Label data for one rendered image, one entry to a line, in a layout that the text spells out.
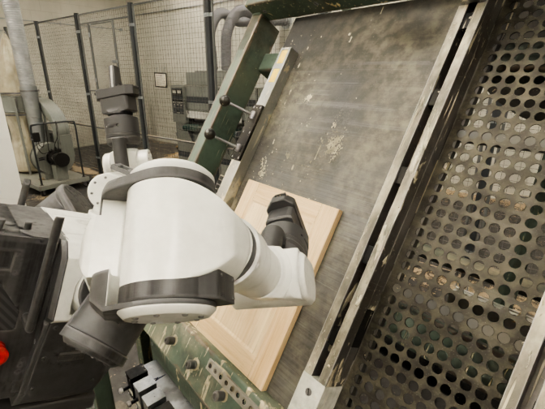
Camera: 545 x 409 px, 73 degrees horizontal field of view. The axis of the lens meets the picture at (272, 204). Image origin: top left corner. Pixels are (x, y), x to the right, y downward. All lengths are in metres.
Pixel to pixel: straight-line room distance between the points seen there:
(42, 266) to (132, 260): 0.35
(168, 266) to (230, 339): 0.81
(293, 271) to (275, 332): 0.53
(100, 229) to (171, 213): 0.08
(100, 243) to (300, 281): 0.24
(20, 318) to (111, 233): 0.38
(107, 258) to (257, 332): 0.72
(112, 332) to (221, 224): 0.29
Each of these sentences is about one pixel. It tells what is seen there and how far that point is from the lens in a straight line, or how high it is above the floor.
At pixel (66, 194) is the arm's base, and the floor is 1.37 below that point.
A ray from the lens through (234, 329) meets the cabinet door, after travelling 1.09.
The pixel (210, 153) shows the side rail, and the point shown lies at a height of 1.33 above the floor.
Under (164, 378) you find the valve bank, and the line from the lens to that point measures 1.30.
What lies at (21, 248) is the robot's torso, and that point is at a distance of 0.67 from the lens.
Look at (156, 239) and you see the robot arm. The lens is 0.30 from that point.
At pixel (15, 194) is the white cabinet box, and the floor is 0.44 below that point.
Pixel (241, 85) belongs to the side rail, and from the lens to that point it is 1.50.
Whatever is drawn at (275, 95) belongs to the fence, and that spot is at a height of 1.55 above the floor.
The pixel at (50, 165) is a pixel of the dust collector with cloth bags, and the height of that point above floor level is 0.36.
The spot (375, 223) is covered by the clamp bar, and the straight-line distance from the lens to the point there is 0.82.
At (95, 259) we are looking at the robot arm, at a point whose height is 1.47.
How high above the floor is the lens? 1.62
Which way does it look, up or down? 20 degrees down
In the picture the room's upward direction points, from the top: straight up
